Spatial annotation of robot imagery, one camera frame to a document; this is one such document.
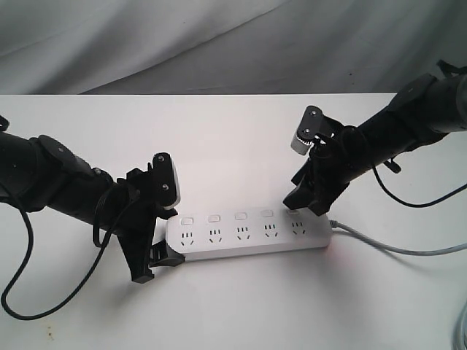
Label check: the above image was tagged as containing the white five-outlet power strip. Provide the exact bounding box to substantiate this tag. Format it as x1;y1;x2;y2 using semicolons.
166;206;332;262

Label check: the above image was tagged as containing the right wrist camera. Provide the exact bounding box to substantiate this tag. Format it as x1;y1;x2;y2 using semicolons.
290;106;323;155

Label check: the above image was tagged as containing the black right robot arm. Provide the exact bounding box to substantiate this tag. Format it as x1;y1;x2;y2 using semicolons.
283;60;466;216

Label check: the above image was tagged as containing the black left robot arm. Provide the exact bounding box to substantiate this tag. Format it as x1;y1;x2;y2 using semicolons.
1;118;185;284

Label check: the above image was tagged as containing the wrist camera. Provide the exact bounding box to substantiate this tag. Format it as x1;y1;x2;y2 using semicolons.
153;152;181;210
290;106;323;155

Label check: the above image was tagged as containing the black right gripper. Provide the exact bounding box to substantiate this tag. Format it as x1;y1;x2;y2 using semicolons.
283;116;365;216

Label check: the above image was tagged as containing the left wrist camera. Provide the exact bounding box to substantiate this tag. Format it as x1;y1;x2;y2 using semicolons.
153;152;181;210

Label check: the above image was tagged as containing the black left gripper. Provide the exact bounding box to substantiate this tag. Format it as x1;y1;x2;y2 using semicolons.
112;167;185;284

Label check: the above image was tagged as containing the grey power cord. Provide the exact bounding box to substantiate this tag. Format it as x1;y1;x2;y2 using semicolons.
327;219;467;350

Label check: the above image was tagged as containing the grey backdrop cloth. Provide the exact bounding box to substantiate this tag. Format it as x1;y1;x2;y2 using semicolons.
1;1;466;94

